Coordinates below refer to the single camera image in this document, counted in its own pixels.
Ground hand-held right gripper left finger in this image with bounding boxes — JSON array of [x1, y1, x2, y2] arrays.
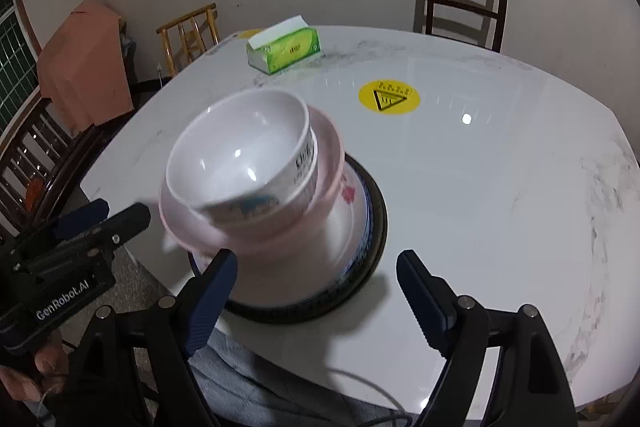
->
[[60, 248, 239, 427]]

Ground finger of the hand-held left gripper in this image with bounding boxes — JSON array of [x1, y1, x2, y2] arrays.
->
[[20, 200, 110, 253], [10, 203, 151, 275]]

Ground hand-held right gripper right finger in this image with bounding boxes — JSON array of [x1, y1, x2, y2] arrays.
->
[[396, 249, 581, 427]]

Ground large blue floral plate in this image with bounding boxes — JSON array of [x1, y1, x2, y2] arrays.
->
[[220, 153, 389, 325]]

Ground small blue floral plate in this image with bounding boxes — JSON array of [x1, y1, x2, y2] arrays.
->
[[320, 177, 376, 303]]

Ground white oval plate red flower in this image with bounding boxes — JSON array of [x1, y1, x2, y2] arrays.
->
[[189, 159, 373, 308]]

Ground pink bowl white inside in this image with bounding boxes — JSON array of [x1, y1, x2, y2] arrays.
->
[[159, 104, 347, 260]]

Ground white ribbed bowl pink base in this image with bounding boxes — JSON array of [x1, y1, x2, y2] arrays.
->
[[165, 88, 317, 210]]

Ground person's left hand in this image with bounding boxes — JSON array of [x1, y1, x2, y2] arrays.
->
[[0, 339, 68, 405]]

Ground orange cloth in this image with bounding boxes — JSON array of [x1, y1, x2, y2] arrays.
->
[[37, 0, 135, 135]]

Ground green barred window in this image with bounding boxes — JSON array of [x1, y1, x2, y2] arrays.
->
[[0, 0, 41, 128]]

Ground yellow bamboo chair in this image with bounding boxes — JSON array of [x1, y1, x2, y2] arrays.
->
[[156, 3, 221, 78]]

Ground green tissue box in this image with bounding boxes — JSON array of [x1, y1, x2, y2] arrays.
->
[[245, 14, 321, 75]]

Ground black cable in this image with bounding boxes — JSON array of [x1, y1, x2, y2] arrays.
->
[[325, 367, 416, 427]]

